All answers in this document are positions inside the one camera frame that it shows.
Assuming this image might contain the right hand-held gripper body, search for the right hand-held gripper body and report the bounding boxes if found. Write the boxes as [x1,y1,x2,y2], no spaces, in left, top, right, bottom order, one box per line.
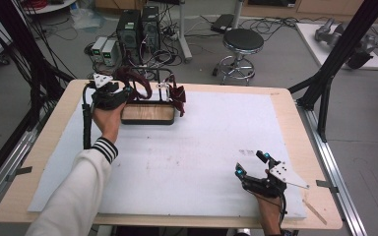
[241,160,310,200]

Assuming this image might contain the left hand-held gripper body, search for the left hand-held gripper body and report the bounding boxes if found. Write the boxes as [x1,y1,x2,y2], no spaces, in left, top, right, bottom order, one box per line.
[84,72,131,111]

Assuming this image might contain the dark red cloth tie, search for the dark red cloth tie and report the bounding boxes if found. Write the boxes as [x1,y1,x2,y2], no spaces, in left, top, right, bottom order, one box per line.
[115,66,154,102]

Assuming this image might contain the black rack with wooden base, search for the black rack with wooden base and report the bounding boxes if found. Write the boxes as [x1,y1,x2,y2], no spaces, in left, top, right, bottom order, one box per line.
[120,66,177,126]

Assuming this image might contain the dark red tie with clip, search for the dark red tie with clip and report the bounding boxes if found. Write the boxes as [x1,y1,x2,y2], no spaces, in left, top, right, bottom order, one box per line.
[167,74,187,118]

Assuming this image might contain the person's left hand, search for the person's left hand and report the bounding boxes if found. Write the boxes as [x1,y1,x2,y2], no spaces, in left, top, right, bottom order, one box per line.
[92,101,127,146]

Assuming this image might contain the person's right hand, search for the person's right hand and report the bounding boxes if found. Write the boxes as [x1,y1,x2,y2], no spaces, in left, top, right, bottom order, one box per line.
[250,183,288,236]

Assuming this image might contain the grey power supply unit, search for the grey power supply unit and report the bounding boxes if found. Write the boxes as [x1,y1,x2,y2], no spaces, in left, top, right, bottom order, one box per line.
[91,35,108,58]
[101,38,121,68]

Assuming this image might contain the thin wooden stick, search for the thin wooden stick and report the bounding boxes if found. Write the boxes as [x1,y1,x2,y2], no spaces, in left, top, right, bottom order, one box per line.
[302,198,329,226]

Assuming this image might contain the white table mat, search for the white table mat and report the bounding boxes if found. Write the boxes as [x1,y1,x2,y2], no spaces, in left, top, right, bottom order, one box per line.
[27,89,308,220]

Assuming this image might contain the black computer tower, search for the black computer tower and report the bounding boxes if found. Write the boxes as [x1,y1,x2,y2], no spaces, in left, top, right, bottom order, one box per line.
[115,9,143,65]
[141,5,161,53]

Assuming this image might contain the clear plastic bag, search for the clear plastic bag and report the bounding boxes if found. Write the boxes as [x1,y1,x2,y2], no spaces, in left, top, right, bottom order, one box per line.
[70,8,107,32]

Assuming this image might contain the round white table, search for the round white table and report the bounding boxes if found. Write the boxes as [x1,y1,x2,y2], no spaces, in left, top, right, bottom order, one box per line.
[23,0,78,16]

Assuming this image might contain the flat black box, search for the flat black box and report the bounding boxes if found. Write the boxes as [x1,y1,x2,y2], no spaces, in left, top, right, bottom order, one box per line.
[210,13,235,34]

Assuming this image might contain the white floor board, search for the white floor board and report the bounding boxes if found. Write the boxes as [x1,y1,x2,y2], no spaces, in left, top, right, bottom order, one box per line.
[294,22,378,72]

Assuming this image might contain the black round stool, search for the black round stool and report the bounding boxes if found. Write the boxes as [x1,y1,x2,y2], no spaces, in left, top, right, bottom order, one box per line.
[212,28,266,87]

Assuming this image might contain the wooden drawer cabinet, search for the wooden drawer cabinet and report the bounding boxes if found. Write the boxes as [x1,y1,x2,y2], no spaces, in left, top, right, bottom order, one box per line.
[240,0,378,20]

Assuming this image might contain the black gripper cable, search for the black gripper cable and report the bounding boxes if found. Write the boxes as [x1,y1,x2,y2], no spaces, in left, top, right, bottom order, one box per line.
[277,193,289,230]
[81,83,94,150]

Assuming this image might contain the grey metal bracket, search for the grey metal bracket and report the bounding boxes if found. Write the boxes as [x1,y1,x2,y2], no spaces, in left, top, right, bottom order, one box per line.
[315,179,340,195]
[4,165,33,183]

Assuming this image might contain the aluminium rail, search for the aluminium rail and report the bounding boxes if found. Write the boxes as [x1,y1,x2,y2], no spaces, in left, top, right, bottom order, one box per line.
[0,127,38,220]
[296,97,368,236]

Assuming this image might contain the black frame with cables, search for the black frame with cables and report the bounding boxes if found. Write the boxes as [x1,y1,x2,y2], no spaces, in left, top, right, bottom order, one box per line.
[0,0,77,198]

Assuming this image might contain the black metal frame stand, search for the black metal frame stand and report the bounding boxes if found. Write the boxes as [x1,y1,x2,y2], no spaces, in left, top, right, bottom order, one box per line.
[287,0,378,144]

